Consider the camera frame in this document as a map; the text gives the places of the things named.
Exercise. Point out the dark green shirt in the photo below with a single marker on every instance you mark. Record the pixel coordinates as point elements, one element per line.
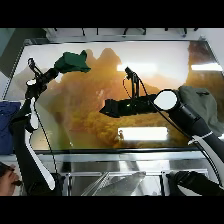
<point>71,62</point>

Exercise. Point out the blue garment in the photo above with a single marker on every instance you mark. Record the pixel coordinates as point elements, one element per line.
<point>6,130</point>

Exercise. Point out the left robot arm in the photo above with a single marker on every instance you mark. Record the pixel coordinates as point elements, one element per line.
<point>23,146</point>

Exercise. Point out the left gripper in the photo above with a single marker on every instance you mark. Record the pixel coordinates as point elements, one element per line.
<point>50,75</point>

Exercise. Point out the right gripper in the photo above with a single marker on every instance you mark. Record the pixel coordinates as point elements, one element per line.
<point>115,107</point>

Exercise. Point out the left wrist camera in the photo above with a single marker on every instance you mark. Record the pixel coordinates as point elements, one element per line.
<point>32,63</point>

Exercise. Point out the person's hand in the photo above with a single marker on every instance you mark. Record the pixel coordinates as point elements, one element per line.
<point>7,183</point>

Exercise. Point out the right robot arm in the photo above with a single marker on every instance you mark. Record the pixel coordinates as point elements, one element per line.
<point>190,118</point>

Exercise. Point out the silver frame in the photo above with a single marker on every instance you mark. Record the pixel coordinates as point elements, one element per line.
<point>133,156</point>

